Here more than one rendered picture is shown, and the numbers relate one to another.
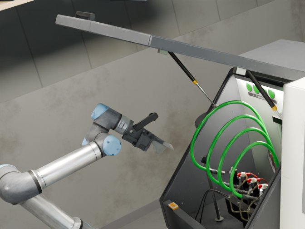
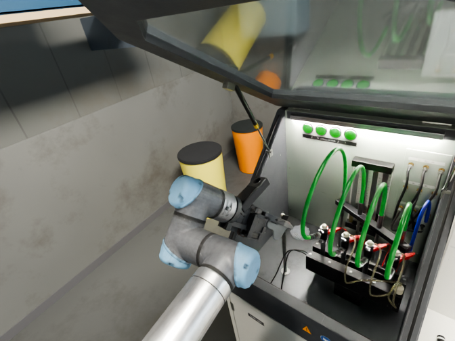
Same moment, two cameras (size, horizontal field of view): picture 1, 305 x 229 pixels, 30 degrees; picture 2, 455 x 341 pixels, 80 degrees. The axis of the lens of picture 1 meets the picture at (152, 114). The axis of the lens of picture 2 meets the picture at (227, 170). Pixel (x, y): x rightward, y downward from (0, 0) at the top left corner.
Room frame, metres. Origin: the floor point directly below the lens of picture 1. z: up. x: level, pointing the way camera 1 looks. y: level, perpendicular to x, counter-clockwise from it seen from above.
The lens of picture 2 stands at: (1.75, 0.34, 1.88)
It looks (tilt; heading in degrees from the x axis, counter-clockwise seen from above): 31 degrees down; 334
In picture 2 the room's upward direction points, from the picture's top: 9 degrees counter-clockwise
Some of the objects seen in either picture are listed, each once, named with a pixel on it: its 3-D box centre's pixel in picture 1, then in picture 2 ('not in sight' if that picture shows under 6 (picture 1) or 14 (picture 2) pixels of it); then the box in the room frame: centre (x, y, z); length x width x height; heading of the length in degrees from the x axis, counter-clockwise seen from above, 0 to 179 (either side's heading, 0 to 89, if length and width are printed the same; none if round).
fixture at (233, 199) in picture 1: (258, 221); (351, 278); (2.17, -0.32, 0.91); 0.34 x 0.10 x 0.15; 19
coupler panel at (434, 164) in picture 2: not in sight; (418, 190); (2.14, -0.61, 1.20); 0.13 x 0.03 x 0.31; 19
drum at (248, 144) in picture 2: not in sight; (248, 147); (4.42, -1.34, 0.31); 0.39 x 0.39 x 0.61
